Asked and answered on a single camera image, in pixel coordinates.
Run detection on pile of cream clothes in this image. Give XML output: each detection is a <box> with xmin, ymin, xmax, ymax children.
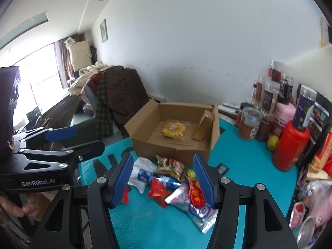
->
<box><xmin>68</xmin><ymin>61</ymin><xmax>115</xmax><ymax>96</ymax></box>

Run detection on yellow lollipop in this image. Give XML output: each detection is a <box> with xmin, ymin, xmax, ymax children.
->
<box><xmin>187</xmin><ymin>170</ymin><xmax>199</xmax><ymax>187</ymax></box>

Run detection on tall jar with dark label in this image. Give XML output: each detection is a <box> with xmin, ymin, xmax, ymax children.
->
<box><xmin>261</xmin><ymin>80</ymin><xmax>281</xmax><ymax>117</ymax></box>

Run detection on pink plastic bag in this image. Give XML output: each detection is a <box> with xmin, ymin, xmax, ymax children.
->
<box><xmin>302</xmin><ymin>179</ymin><xmax>332</xmax><ymax>229</ymax></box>

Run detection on jar with dark lid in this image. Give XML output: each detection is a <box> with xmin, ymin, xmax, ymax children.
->
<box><xmin>236</xmin><ymin>102</ymin><xmax>253</xmax><ymax>127</ymax></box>

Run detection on tall jar with brown contents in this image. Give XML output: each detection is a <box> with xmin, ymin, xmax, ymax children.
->
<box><xmin>251</xmin><ymin>75</ymin><xmax>266</xmax><ymax>104</ymax></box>

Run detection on metal can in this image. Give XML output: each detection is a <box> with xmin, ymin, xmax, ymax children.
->
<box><xmin>296</xmin><ymin>216</ymin><xmax>317</xmax><ymax>245</ymax></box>

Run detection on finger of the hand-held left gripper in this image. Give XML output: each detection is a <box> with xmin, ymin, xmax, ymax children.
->
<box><xmin>10</xmin><ymin>139</ymin><xmax>105</xmax><ymax>173</ymax></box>
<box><xmin>12</xmin><ymin>126</ymin><xmax>78</xmax><ymax>146</ymax></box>

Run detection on dark green seat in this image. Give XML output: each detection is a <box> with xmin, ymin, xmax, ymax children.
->
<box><xmin>71</xmin><ymin>114</ymin><xmax>98</xmax><ymax>141</ymax></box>

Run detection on red packet with yellow print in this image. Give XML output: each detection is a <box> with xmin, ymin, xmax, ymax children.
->
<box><xmin>188</xmin><ymin>179</ymin><xmax>208</xmax><ymax>208</ymax></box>

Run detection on brown quilted jacket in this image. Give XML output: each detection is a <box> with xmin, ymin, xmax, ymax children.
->
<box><xmin>104</xmin><ymin>66</ymin><xmax>151</xmax><ymax>138</ymax></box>

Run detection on black pouch with picture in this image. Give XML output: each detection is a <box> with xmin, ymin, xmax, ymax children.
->
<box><xmin>297</xmin><ymin>93</ymin><xmax>332</xmax><ymax>169</ymax></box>

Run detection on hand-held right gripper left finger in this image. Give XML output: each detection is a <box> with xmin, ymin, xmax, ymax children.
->
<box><xmin>28</xmin><ymin>152</ymin><xmax>134</xmax><ymax>249</ymax></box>

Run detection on cream cabinet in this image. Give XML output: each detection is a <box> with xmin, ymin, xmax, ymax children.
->
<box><xmin>68</xmin><ymin>40</ymin><xmax>92</xmax><ymax>70</ymax></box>

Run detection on white packet with red print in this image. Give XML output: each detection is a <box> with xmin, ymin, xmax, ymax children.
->
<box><xmin>165</xmin><ymin>183</ymin><xmax>192</xmax><ymax>205</ymax></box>

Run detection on short brown jar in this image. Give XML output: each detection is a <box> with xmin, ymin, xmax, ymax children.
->
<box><xmin>255</xmin><ymin>113</ymin><xmax>274</xmax><ymax>143</ymax></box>

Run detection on person's left hand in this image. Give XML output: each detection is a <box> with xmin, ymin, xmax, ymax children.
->
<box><xmin>0</xmin><ymin>196</ymin><xmax>40</xmax><ymax>220</ymax></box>

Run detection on blue cookie tube packet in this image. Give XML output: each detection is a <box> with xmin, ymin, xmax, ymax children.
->
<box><xmin>128</xmin><ymin>167</ymin><xmax>182</xmax><ymax>194</ymax></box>

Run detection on grey ceiling panel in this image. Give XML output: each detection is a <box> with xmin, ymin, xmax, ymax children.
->
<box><xmin>0</xmin><ymin>12</ymin><xmax>49</xmax><ymax>48</ymax></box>

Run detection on grey chair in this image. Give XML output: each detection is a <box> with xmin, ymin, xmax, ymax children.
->
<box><xmin>82</xmin><ymin>85</ymin><xmax>99</xmax><ymax>115</ymax></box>

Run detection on white patterned snack packet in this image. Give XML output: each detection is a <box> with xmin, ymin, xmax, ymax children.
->
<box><xmin>133</xmin><ymin>157</ymin><xmax>158</xmax><ymax>172</ymax></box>

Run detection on cardboard box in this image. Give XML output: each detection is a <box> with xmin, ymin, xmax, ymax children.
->
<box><xmin>124</xmin><ymin>99</ymin><xmax>221</xmax><ymax>170</ymax></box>

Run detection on wide clear jar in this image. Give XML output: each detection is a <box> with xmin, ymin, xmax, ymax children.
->
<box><xmin>238</xmin><ymin>107</ymin><xmax>262</xmax><ymax>140</ymax></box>

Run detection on red striped cloth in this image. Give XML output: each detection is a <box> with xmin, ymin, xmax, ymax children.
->
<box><xmin>87</xmin><ymin>73</ymin><xmax>104</xmax><ymax>91</ymax></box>

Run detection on framed wall picture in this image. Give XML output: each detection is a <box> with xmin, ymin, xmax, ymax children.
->
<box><xmin>100</xmin><ymin>19</ymin><xmax>107</xmax><ymax>43</ymax></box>

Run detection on pink bottle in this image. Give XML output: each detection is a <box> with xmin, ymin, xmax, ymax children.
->
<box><xmin>271</xmin><ymin>102</ymin><xmax>296</xmax><ymax>138</ymax></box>

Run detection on white flat devices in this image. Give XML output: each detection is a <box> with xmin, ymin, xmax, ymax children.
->
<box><xmin>217</xmin><ymin>102</ymin><xmax>242</xmax><ymax>121</ymax></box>

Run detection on red and yellow box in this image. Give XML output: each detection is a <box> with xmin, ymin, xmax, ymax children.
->
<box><xmin>310</xmin><ymin>132</ymin><xmax>332</xmax><ymax>173</ymax></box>

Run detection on small brown carton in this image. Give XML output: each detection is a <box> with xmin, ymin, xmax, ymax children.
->
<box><xmin>192</xmin><ymin>110</ymin><xmax>216</xmax><ymax>141</ymax></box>

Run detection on tall jar with red contents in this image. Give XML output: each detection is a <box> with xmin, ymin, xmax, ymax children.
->
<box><xmin>268</xmin><ymin>60</ymin><xmax>284</xmax><ymax>83</ymax></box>

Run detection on pink packet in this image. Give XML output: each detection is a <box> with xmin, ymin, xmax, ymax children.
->
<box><xmin>289</xmin><ymin>202</ymin><xmax>306</xmax><ymax>229</ymax></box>

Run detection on brown curtain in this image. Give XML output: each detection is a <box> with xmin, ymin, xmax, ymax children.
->
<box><xmin>57</xmin><ymin>38</ymin><xmax>74</xmax><ymax>89</ymax></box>

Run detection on white framed panel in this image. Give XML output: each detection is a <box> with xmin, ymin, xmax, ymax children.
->
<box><xmin>149</xmin><ymin>93</ymin><xmax>167</xmax><ymax>105</ymax></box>

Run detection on yellow snack packet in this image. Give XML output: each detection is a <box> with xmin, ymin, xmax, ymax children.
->
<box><xmin>162</xmin><ymin>121</ymin><xmax>187</xmax><ymax>138</ymax></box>

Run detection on gold red candy packets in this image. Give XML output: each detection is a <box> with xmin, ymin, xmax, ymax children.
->
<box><xmin>155</xmin><ymin>155</ymin><xmax>186</xmax><ymax>181</ymax></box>

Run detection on teal padded mat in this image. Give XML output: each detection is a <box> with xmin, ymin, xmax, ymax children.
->
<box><xmin>78</xmin><ymin>117</ymin><xmax>300</xmax><ymax>249</ymax></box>

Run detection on lemon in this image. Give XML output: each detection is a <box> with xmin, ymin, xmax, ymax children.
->
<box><xmin>267</xmin><ymin>135</ymin><xmax>280</xmax><ymax>151</ymax></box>

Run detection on small red snack packet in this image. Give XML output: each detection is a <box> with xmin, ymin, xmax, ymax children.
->
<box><xmin>147</xmin><ymin>178</ymin><xmax>173</xmax><ymax>208</ymax></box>

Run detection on silver packet with purple print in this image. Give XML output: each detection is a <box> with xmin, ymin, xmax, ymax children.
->
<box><xmin>187</xmin><ymin>202</ymin><xmax>218</xmax><ymax>235</ymax></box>

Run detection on bright window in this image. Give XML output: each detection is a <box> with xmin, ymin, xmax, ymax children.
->
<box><xmin>12</xmin><ymin>44</ymin><xmax>65</xmax><ymax>127</ymax></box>

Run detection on tall jar with black label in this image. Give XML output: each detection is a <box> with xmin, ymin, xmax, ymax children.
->
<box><xmin>279</xmin><ymin>74</ymin><xmax>294</xmax><ymax>104</ymax></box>

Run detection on plain black pouch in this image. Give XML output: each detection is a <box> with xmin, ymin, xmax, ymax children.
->
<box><xmin>296</xmin><ymin>84</ymin><xmax>310</xmax><ymax>101</ymax></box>

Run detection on red plastic bottle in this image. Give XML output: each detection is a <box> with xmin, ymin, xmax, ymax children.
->
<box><xmin>272</xmin><ymin>121</ymin><xmax>310</xmax><ymax>172</ymax></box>

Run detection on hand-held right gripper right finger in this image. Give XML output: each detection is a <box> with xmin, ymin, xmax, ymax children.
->
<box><xmin>192</xmin><ymin>154</ymin><xmax>299</xmax><ymax>249</ymax></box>

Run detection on green plaid cloth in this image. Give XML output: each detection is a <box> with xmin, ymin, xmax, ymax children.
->
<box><xmin>94</xmin><ymin>75</ymin><xmax>115</xmax><ymax>137</ymax></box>

